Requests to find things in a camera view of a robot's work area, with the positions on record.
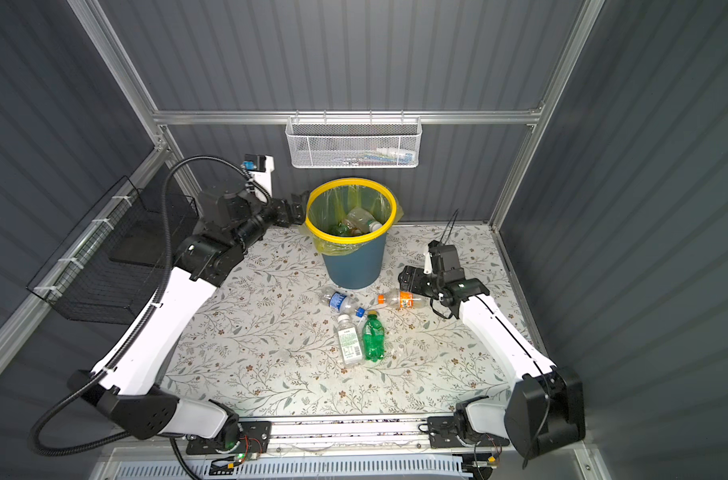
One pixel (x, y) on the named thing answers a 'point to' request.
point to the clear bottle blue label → (340, 302)
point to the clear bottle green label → (351, 351)
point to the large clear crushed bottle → (360, 220)
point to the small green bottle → (373, 337)
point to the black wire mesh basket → (113, 269)
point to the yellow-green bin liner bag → (329, 206)
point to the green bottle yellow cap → (340, 228)
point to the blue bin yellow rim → (359, 269)
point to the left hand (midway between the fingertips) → (288, 189)
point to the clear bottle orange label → (400, 299)
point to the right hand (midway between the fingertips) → (414, 280)
